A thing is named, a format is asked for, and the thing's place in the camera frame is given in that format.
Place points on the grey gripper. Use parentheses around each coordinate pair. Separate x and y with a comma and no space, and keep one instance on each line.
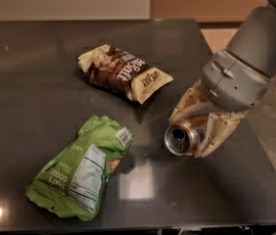
(234,79)

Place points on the orange soda can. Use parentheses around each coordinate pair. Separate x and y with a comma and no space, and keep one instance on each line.
(184,136)

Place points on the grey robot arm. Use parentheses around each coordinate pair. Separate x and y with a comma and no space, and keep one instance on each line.
(254,44)

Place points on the brown and cream chip bag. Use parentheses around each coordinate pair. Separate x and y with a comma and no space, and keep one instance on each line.
(122,73)

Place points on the green chip bag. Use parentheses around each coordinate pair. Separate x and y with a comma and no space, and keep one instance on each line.
(72,184)

